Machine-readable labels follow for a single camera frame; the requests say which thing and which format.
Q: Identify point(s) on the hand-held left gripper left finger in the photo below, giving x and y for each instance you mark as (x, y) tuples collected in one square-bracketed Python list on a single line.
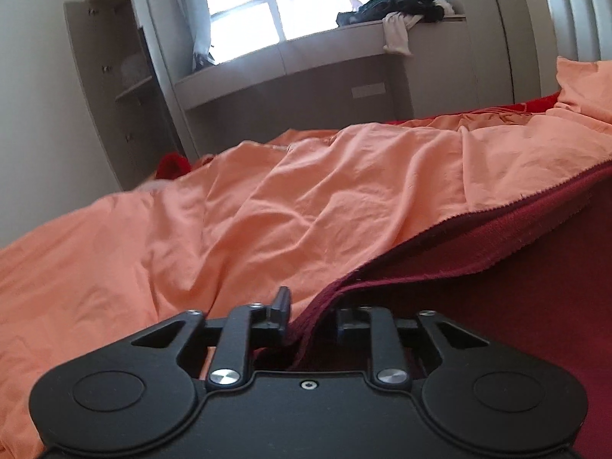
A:
[(282, 315)]

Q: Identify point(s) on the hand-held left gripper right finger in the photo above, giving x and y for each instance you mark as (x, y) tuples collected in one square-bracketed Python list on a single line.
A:
[(351, 325)]

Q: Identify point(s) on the dark red garment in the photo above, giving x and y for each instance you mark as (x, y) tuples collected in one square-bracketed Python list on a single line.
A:
[(516, 277)]

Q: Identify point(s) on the pile of dark clothes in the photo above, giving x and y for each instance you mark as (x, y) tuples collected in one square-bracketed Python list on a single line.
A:
[(397, 2)]

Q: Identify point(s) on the orange duvet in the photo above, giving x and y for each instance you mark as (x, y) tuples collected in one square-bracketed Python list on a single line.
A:
[(239, 224)]

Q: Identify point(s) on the bright red cloth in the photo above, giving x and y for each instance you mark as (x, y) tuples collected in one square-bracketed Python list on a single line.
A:
[(173, 166)]

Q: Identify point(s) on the grey window seat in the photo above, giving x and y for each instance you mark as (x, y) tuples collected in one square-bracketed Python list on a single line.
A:
[(296, 76)]

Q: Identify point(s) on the white bag on wardrobe shelf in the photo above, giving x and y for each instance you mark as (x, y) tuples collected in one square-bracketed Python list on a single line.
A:
[(134, 72)]

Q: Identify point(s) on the white garment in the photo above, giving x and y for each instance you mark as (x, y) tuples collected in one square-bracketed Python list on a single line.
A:
[(398, 33)]

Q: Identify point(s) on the open grey wardrobe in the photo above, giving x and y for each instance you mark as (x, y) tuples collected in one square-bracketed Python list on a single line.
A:
[(91, 86)]

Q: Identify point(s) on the window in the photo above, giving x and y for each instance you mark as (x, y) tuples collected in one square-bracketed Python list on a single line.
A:
[(315, 5)]

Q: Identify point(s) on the light blue sheer curtain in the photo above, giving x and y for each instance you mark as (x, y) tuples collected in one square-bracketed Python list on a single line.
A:
[(198, 14)]

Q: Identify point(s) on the small white cloth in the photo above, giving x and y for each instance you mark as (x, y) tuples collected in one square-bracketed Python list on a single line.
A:
[(447, 7)]

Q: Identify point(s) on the tall grey closed wardrobe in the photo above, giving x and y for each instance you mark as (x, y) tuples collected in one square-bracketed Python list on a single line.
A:
[(521, 33)]

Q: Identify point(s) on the grey padded headboard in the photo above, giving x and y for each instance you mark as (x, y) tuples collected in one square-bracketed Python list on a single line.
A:
[(581, 24)]

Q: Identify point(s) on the white wall socket plate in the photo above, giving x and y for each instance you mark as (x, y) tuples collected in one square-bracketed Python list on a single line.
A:
[(368, 91)]

